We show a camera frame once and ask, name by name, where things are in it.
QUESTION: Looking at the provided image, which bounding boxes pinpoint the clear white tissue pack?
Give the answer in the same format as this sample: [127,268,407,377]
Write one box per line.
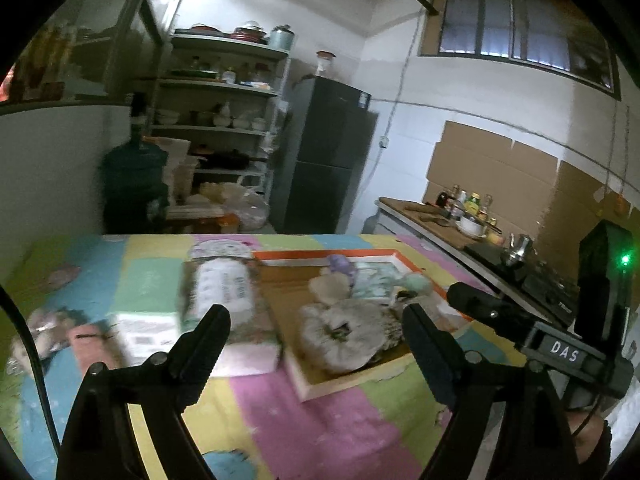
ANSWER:
[181,257,273,347]

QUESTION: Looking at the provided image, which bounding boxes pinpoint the white bowl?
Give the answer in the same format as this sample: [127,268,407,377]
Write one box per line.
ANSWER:
[457,215,489,238]

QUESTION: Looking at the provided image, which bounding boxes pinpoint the leopard print soft toy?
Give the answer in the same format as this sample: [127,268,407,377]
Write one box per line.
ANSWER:
[379,309,407,352]

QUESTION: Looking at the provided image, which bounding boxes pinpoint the clear plastic bag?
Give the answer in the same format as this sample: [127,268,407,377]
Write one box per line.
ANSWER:
[200,182,271,234]

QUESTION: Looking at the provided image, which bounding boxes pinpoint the row of condiment bottles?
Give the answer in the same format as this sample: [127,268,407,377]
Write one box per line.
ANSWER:
[437,185,501,226]

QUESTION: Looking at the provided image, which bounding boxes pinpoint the kitchen counter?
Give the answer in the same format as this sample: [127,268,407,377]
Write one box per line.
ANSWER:
[375,196,581,327]

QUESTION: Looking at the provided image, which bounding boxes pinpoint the green floral tissue pack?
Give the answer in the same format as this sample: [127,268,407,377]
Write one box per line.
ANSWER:
[350,265,402,302]

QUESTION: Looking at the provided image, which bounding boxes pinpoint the black gas stove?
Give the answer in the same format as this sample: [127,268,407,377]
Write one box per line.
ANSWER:
[520,260,581,312]

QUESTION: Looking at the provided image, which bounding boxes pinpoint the black cable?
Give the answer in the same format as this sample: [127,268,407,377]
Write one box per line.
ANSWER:
[0,285,62,462]

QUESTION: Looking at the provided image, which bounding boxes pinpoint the barred window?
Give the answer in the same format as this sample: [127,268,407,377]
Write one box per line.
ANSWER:
[420,0,622,102]

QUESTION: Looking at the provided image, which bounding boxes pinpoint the pink soft toy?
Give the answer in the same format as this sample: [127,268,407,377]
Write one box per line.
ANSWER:
[67,324,124,367]

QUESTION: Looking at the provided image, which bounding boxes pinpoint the purple satin pouch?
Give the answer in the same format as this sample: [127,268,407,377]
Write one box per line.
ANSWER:
[327,255,359,282]

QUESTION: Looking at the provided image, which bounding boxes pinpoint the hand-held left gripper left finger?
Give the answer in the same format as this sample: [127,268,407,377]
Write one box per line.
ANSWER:
[55,304,233,480]

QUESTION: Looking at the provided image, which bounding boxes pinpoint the mint fluffy ball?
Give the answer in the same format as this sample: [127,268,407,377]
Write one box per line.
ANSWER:
[402,274,434,302]

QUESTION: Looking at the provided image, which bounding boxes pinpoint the blue water jug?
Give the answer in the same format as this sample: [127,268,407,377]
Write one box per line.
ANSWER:
[101,92,171,234]

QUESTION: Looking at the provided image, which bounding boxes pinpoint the row of oil bottles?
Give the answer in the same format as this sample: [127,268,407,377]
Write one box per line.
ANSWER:
[10,20,77,102]

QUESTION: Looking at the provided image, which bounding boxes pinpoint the colourful printed blanket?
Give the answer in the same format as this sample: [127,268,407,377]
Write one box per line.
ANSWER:
[0,232,501,480]

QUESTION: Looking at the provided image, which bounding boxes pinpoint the teal lidded pot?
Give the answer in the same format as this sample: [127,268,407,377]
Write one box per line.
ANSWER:
[270,24,294,51]

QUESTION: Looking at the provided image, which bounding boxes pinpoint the red lidded pot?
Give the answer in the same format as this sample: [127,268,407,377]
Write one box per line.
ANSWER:
[232,21,269,44]

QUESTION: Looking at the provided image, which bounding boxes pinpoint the shallow cardboard box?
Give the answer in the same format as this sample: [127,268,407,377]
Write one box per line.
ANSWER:
[252,249,474,402]

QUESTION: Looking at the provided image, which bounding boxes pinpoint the metal shelf rack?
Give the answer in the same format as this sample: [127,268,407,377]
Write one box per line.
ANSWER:
[150,30,292,233]

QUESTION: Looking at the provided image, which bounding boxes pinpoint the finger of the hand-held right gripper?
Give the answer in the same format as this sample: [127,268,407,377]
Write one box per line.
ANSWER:
[446,281,538,347]

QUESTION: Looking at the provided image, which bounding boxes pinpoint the cardboard wall sheets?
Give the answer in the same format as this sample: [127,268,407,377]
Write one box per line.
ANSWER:
[425,120,640,311]

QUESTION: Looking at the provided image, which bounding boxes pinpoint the metal kettle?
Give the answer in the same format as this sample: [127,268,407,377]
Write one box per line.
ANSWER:
[501,232,535,267]

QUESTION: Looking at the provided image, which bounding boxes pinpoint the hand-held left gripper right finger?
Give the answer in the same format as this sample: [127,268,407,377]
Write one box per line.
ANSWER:
[401,304,581,480]

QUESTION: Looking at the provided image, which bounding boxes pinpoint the dark refrigerator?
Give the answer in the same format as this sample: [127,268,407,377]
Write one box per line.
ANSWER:
[270,76,379,235]

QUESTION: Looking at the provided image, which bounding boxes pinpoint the person's right forearm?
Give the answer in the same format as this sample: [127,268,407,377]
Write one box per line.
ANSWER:
[567,405,614,480]

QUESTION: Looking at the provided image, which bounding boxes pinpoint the grey bunny plush toy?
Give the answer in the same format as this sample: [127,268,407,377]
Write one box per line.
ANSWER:
[7,307,72,377]

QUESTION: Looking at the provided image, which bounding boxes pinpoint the small beige plush toy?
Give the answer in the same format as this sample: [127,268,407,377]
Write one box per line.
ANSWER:
[308,272,352,307]

